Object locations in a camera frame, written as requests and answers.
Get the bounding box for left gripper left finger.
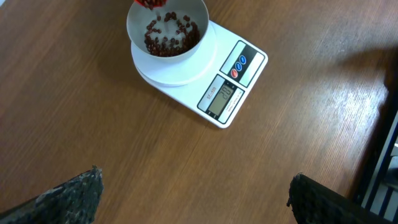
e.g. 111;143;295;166
1;166;104;224

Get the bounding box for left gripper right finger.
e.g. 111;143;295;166
287;174;392;224

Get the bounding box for red adzuki beans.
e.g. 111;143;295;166
136;0;201;58

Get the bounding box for orange measuring scoop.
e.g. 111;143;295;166
134;0;167;9

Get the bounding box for white digital kitchen scale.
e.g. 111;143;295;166
131;22;268;128

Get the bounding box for white plastic bowl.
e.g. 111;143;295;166
126;0;210;63

